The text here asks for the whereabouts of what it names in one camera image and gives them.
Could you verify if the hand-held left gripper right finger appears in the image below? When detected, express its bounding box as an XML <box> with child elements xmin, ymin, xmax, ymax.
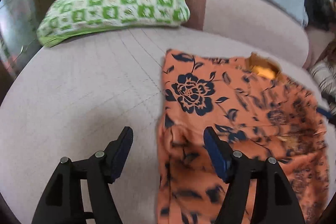
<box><xmin>204</xmin><ymin>127</ymin><xmax>305</xmax><ymax>224</ymax></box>

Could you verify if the green white patterned pillow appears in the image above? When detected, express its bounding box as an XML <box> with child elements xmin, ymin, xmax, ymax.
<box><xmin>36</xmin><ymin>0</ymin><xmax>191</xmax><ymax>48</ymax></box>

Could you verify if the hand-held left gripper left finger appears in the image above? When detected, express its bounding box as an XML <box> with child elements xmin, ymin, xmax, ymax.
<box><xmin>31</xmin><ymin>126</ymin><xmax>134</xmax><ymax>224</ymax></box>

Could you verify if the orange floral garment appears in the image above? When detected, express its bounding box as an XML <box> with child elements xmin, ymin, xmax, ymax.
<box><xmin>156</xmin><ymin>49</ymin><xmax>330</xmax><ymax>224</ymax></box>

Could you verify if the beige sofa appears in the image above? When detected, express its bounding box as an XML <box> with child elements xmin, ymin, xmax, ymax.
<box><xmin>0</xmin><ymin>0</ymin><xmax>336</xmax><ymax>224</ymax></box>

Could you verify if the striped cloth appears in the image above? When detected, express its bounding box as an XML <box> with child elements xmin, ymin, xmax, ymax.
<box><xmin>308</xmin><ymin>58</ymin><xmax>336</xmax><ymax>109</ymax></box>

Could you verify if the dark cloth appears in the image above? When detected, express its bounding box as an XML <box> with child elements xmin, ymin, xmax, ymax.
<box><xmin>304</xmin><ymin>0</ymin><xmax>336</xmax><ymax>31</ymax></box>

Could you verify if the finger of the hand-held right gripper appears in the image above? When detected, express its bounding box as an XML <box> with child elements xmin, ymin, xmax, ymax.
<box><xmin>316</xmin><ymin>106</ymin><xmax>335</xmax><ymax>119</ymax></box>

